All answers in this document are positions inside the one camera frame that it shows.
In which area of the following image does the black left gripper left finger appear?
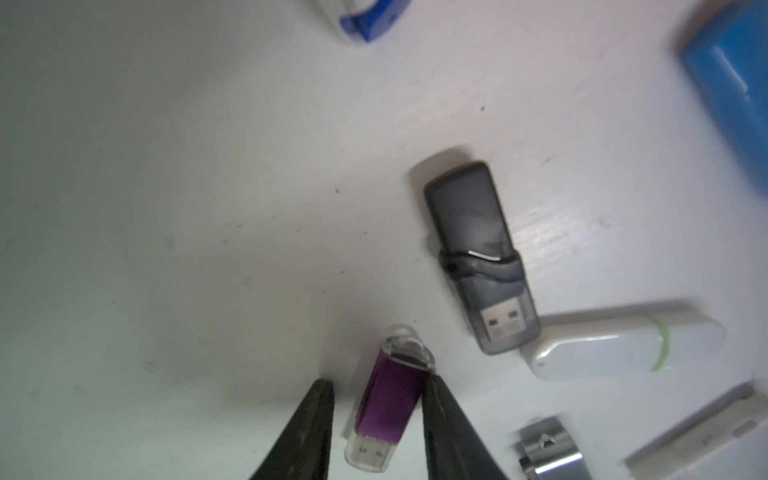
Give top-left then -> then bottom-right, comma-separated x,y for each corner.
250,379 -> 335,480

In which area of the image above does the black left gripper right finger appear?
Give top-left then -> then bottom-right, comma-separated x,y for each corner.
422,374 -> 506,480

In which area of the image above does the purple usb drive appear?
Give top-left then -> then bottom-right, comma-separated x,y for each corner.
344,326 -> 435,473

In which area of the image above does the black silver swivel usb drive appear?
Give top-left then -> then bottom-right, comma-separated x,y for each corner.
519,416 -> 592,480

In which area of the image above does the dark grey capped usb drive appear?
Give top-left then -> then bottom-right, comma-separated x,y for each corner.
423,161 -> 541,355

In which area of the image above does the white translucent usb drive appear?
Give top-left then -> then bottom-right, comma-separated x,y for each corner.
625,383 -> 767,479

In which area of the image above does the blue usb drive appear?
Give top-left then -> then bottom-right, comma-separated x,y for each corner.
681,1 -> 767,196

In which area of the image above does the blue white marker pen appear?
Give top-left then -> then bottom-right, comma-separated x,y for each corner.
317,0 -> 412,44

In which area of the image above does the white green-ring usb drive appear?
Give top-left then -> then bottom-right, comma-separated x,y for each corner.
521,305 -> 728,381

